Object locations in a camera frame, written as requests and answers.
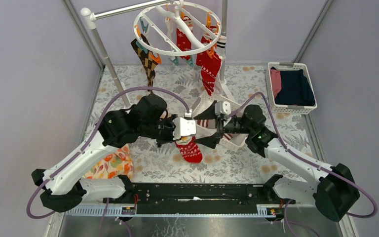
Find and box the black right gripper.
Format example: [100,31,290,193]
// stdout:
[193,101,253,149]

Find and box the red dotted sock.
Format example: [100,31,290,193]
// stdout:
[200,53,222,96]

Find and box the orange clothes clip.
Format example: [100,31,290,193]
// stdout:
[149,52,162,65]
[205,45,216,59]

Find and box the white sock with black stripes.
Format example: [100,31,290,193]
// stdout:
[216,36,227,60]

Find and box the white round clip hanger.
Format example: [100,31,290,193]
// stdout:
[133,0,222,57]

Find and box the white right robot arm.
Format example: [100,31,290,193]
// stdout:
[195,101,360,222]

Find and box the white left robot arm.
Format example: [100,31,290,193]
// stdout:
[32,94,180,212]

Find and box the teal clothes clip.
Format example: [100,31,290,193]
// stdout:
[181,55,194,67]

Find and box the brown striped sock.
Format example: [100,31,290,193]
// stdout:
[197,119,215,129]

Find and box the white sock basket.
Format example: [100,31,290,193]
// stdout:
[192,91,248,151]

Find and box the floral patterned table mat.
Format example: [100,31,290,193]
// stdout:
[86,65,315,183]

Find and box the orange floral cloth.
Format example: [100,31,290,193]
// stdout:
[83,145,134,180]

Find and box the brown argyle sock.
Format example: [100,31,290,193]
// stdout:
[131,39,157,87]

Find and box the small red hanging sock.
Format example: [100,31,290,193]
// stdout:
[195,26,218,68]

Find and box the pink folded cloth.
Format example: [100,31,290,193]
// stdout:
[270,67,282,98]

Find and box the red white hanging sock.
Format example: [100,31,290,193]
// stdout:
[176,14,193,51]

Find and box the white basket with dark clothes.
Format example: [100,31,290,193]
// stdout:
[266,62,317,115]

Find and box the dark navy folded cloth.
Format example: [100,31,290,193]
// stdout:
[275,70,316,106]

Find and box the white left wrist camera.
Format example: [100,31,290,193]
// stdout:
[172,117,197,141]

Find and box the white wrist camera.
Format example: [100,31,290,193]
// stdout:
[214,101,231,116]
[172,117,197,141]

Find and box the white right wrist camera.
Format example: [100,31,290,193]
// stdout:
[214,101,231,116]

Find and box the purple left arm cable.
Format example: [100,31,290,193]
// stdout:
[26,86,192,237]

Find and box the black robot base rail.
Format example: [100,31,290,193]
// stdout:
[103,183,288,215]

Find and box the silver drying rack frame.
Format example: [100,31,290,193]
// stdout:
[80,0,228,92]

